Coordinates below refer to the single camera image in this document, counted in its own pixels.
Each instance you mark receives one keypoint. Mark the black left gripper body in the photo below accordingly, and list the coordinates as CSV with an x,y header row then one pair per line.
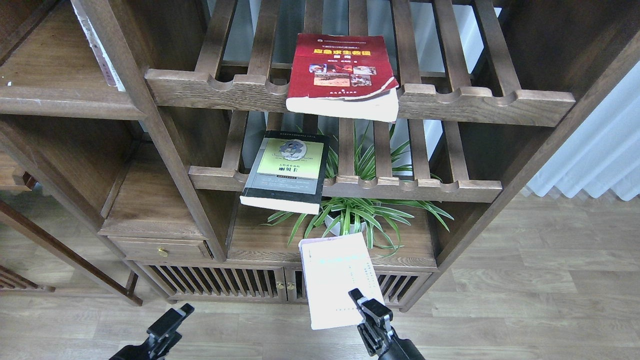
x,y
162,336

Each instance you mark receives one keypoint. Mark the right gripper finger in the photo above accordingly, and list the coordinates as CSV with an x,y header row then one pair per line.
x,y
357,297

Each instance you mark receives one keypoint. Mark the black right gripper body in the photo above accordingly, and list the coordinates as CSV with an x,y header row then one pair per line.
x,y
379,337

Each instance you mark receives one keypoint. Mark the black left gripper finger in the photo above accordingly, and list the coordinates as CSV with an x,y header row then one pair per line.
x,y
186,310

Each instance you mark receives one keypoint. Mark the white and lilac book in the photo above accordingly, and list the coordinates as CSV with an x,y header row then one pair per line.
x,y
332,267

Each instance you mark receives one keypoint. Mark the red paperback book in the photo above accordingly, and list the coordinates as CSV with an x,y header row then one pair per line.
x,y
343,76

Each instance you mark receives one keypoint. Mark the brass drawer knob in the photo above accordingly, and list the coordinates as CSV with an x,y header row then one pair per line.
x,y
162,252

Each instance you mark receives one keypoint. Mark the white plant pot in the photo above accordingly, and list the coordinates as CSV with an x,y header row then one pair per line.
x,y
334,225

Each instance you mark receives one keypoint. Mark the green spider plant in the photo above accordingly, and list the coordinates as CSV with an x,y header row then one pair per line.
x,y
374,211

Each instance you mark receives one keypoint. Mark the black and green book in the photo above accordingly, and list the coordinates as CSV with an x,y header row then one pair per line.
x,y
288,172

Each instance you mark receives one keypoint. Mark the dark wooden side furniture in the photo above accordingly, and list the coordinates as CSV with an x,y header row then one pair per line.
x,y
72,287

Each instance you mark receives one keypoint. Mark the dark wooden bookshelf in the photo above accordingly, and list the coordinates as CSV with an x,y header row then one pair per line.
x,y
489,88

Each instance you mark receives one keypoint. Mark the white pleated curtain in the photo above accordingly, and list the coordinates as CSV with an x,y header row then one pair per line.
x,y
603,154

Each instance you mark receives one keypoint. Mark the white book behind post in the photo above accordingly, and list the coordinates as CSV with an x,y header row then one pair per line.
x,y
106,66

